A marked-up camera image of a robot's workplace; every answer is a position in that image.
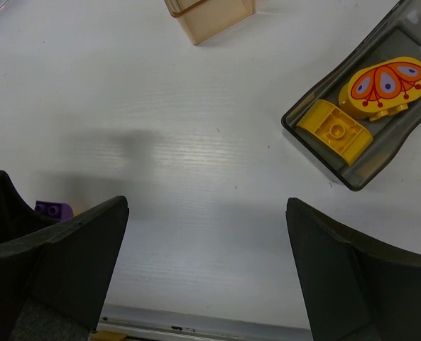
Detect yellow lego plate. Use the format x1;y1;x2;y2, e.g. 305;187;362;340
297;99;373;166

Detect yellow orange printed lego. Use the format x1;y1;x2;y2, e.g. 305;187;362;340
338;57;421;121

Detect orange plastic container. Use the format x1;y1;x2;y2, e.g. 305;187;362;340
165;0;256;45

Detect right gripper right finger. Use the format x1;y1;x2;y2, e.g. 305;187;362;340
285;198;421;340

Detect aluminium rail front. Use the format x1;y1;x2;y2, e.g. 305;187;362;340
97;305;312;340

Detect light purple lego piece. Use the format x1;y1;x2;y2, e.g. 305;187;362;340
34;200;74;222

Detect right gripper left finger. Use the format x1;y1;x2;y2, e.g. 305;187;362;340
0;170;129;340

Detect grey plastic container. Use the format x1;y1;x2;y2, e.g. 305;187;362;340
281;1;421;191

